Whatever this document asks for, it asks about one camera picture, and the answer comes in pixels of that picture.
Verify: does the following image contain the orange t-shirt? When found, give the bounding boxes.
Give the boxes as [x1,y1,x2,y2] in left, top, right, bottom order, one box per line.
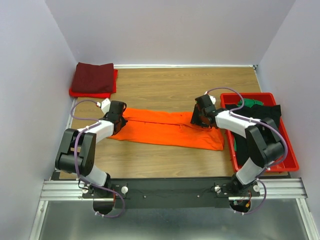
[110,108,224,151]

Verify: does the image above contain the maroon t-shirt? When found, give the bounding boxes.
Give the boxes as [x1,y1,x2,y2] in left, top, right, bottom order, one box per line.
[70,62,115,94]

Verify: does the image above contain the red t-shirt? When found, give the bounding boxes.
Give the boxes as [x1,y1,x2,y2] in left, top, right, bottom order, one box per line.
[68,69,118,99]

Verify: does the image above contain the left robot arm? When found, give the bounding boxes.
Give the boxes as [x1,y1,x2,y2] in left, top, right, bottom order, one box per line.
[55,98,127,198]

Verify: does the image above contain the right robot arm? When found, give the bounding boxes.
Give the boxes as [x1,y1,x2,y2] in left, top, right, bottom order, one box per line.
[191,94,288,196]

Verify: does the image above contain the green t-shirt in bin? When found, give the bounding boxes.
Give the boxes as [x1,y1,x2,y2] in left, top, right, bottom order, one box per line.
[237,98,264,109]

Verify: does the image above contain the black t-shirt in bin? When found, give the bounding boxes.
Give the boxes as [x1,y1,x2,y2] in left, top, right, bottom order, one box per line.
[232,104,282,166]

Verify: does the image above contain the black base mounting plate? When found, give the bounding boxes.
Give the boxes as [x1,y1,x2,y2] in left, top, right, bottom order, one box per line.
[82,177,261,213]

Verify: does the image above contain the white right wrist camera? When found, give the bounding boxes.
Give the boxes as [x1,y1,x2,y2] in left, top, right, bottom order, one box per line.
[204,92,216,105]

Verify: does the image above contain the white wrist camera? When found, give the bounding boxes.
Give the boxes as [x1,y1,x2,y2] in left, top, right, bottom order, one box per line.
[95,98,111,114]
[204,92,216,105]

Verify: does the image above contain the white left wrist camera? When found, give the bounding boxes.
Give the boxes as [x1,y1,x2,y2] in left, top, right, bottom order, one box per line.
[95,98,111,114]

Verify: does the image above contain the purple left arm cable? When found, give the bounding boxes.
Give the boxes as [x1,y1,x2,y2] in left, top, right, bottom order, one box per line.
[69,99,126,219]

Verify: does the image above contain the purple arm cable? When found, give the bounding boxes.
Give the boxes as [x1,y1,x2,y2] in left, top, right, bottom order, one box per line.
[69,99,126,219]
[206,86,289,181]

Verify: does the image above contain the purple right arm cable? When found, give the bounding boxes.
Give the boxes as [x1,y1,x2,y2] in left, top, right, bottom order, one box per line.
[206,86,289,181]

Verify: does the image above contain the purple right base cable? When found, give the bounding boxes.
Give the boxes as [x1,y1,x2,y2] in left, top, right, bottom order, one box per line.
[233,178,267,216]

